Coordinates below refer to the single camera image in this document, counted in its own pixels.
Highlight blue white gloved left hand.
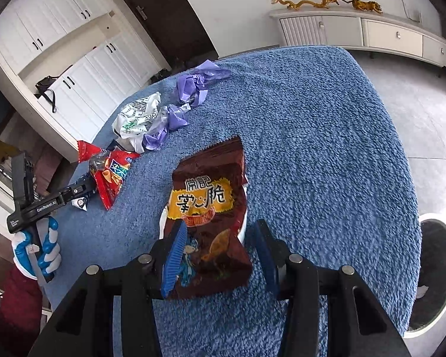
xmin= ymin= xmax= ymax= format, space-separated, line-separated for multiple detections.
xmin=12 ymin=216 xmax=62 ymax=281

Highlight golden dragon figurine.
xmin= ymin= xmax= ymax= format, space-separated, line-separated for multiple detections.
xmin=271 ymin=0 xmax=339 ymax=10

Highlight dark brown entrance door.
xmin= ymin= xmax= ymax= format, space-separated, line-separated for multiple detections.
xmin=124 ymin=0 xmax=218 ymax=68

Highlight white printed plastic bag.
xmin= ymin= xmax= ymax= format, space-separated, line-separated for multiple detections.
xmin=112 ymin=92 xmax=161 ymax=154

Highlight white TV stand cabinet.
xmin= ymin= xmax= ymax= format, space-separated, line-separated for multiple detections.
xmin=270 ymin=8 xmax=446 ymax=68

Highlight red snack wrapper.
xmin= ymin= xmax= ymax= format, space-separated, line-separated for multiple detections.
xmin=77 ymin=140 xmax=140 ymax=210

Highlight white shoe cabinet wall unit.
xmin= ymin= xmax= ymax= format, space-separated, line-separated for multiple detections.
xmin=0 ymin=0 xmax=164 ymax=162

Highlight purple plastic bag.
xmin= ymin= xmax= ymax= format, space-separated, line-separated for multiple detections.
xmin=142 ymin=103 xmax=191 ymax=151
xmin=176 ymin=60 xmax=231 ymax=107

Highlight shoes by door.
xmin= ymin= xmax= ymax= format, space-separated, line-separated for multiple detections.
xmin=150 ymin=68 xmax=171 ymax=84

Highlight blue fuzzy table cloth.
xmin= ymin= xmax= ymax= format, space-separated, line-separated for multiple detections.
xmin=44 ymin=45 xmax=423 ymax=357

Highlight dark handbag on shelf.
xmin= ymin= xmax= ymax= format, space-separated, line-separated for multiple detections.
xmin=35 ymin=76 xmax=59 ymax=114

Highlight white round trash bin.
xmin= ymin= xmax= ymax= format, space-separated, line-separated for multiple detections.
xmin=403 ymin=213 xmax=446 ymax=339

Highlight golden tiger figurine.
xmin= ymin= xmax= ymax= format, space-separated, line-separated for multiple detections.
xmin=348 ymin=0 xmax=383 ymax=15

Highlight dark brown snack bag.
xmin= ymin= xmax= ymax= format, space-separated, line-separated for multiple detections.
xmin=163 ymin=136 xmax=253 ymax=300

